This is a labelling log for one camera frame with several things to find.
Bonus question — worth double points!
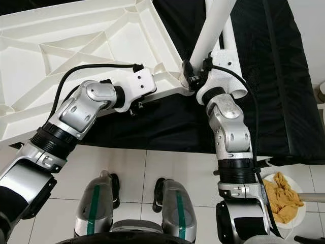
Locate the white plastic table leg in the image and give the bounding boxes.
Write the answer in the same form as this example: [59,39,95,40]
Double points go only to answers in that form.
[221,15,249,100]
[189,0,237,62]
[205,0,215,31]

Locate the white plastic children table top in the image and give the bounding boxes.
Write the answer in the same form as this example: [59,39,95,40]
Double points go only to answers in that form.
[0,0,191,143]

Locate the black table cloth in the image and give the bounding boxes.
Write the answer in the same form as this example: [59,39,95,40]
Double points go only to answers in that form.
[30,0,325,164]

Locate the black robot left foot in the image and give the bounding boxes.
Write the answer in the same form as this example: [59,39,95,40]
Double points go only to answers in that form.
[111,174,122,210]

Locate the black robot foot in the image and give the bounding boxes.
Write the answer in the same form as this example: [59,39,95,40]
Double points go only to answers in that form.
[111,174,122,210]
[152,178,166,211]

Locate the black robot right foot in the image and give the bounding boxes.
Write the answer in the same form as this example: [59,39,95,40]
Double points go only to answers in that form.
[152,178,166,211]

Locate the silver robot left leg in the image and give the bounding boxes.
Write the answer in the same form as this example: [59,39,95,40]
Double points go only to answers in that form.
[74,170,116,237]

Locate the silver robot leg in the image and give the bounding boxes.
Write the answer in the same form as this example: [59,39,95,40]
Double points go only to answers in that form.
[158,179,198,242]
[74,170,116,237]

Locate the silver robot right leg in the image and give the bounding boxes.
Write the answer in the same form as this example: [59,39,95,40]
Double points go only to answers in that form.
[158,179,198,242]

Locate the black robot torso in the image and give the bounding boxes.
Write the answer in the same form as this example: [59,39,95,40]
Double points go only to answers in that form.
[53,222,219,244]

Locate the white round plate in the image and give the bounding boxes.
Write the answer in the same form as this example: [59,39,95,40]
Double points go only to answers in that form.
[262,172,307,224]

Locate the yellow crumpled cloth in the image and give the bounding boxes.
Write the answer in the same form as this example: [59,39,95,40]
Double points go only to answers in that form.
[264,172,304,222]

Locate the grey bar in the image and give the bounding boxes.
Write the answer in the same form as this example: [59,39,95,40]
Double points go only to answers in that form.
[300,193,325,203]

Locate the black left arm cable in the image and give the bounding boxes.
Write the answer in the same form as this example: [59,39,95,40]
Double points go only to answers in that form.
[48,63,144,120]

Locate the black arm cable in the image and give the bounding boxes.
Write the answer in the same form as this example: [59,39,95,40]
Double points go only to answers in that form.
[48,63,144,120]
[208,64,282,239]

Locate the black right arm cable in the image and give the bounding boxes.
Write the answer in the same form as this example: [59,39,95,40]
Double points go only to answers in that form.
[208,64,282,239]

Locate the thin white cable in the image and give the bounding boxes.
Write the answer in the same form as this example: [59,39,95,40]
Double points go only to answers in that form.
[282,219,303,240]

